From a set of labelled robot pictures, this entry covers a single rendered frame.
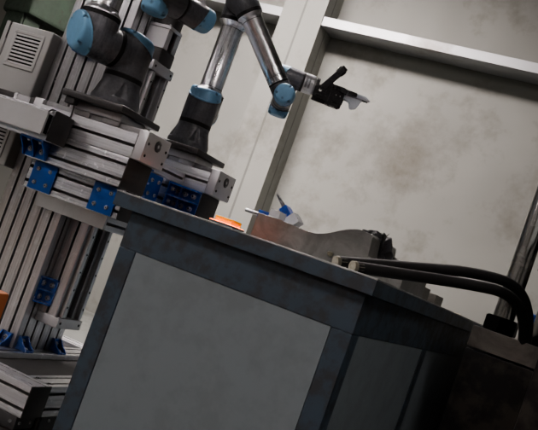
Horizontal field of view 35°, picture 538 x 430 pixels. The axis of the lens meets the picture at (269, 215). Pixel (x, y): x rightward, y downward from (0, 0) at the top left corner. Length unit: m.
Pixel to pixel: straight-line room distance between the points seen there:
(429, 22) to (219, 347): 4.08
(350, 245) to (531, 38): 3.32
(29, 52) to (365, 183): 3.03
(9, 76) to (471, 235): 3.19
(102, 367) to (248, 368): 0.38
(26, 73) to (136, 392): 1.31
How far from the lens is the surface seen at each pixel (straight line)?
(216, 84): 3.16
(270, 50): 3.06
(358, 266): 2.03
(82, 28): 2.50
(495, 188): 5.33
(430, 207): 5.36
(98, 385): 2.08
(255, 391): 1.88
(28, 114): 2.53
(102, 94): 2.55
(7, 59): 3.00
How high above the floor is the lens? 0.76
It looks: 3 degrees up
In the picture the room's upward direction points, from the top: 20 degrees clockwise
